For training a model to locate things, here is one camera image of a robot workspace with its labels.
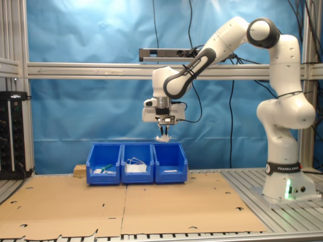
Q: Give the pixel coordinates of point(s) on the white cotton packet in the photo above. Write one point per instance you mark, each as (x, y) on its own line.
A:
(162, 138)

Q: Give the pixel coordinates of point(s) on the white printed flat packet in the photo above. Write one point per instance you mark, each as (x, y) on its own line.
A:
(171, 171)

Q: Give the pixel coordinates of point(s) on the stack of white masks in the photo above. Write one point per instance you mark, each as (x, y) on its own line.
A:
(136, 168)

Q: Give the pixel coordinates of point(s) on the blue bin with printed packet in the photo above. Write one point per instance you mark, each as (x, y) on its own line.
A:
(170, 177)

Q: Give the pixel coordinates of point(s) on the blue bin with masks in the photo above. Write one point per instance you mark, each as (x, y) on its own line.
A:
(137, 177)

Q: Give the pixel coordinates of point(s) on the grey power strip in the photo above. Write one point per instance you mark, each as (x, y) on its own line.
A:
(164, 53)

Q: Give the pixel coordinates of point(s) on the loose green tube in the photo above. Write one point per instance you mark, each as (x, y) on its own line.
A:
(107, 166)

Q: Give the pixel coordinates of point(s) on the clear packet with green tube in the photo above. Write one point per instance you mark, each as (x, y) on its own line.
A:
(109, 172)

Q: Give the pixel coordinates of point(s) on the blue bin with tubes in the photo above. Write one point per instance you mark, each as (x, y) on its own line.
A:
(103, 179)

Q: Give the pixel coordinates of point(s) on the long white printed packet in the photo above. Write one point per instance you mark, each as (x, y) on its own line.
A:
(97, 171)

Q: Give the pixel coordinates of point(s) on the horizontal aluminium beam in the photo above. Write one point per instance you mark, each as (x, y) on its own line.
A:
(75, 71)

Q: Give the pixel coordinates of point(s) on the brown cardboard sheet with flaps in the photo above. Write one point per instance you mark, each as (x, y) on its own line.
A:
(63, 206)

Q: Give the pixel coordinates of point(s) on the black gripper camera mount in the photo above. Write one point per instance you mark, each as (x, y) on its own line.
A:
(165, 119)

